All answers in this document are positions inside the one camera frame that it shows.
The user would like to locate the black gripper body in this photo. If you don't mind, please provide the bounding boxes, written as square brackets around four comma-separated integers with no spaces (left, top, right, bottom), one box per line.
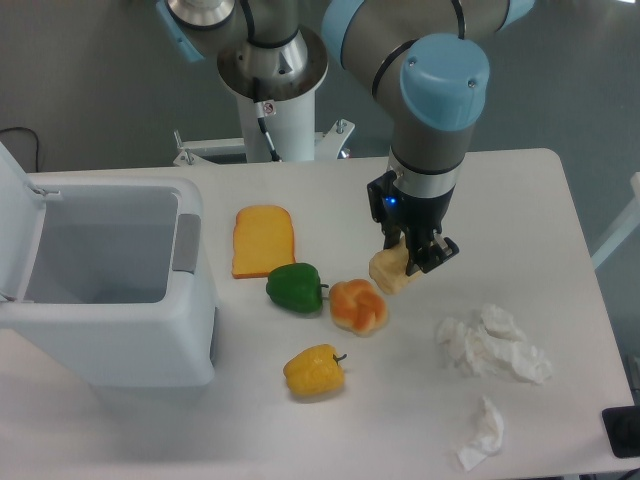
[367,171,453,234]

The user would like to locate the pale square bread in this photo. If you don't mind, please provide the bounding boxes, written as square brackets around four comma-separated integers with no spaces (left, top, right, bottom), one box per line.
[369,237,423,295]

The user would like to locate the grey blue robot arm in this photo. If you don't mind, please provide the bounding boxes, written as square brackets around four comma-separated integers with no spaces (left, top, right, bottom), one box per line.
[157,1,532,274]

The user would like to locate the braided round bread roll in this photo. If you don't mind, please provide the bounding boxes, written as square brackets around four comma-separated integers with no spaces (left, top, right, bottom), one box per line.
[329,279,388,336]

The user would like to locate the white trash can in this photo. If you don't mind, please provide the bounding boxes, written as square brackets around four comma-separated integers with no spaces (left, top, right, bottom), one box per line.
[1,151,217,388]

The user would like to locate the green bell pepper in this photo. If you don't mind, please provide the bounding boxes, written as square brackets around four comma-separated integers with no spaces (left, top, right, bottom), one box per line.
[266,263,324,315]

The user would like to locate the large crumpled white tissue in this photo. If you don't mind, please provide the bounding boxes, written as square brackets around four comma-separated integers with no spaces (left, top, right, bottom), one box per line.
[435,304,553,385]

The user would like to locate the orange toast slice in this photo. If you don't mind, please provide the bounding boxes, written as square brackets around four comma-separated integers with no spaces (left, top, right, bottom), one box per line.
[231,205,296,279]

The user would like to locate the yellow bell pepper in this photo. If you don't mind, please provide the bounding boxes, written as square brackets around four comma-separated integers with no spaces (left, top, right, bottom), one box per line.
[283,344,347,397]

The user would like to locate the small crumpled white tissue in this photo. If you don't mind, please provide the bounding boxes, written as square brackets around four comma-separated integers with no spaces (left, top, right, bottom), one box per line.
[456,396,505,472]

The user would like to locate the black device at edge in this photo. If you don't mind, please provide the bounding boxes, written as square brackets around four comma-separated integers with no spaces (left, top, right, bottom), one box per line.
[601,406,640,458]

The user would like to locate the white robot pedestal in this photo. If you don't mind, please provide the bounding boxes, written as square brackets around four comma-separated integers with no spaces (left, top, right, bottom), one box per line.
[174,92,355,166]

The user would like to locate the white frame at right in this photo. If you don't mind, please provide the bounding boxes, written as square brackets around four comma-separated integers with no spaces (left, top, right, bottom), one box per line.
[591,172,639,269]

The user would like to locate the black cable on floor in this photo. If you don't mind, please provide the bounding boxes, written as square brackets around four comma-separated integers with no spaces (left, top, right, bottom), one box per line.
[0,127,41,174]

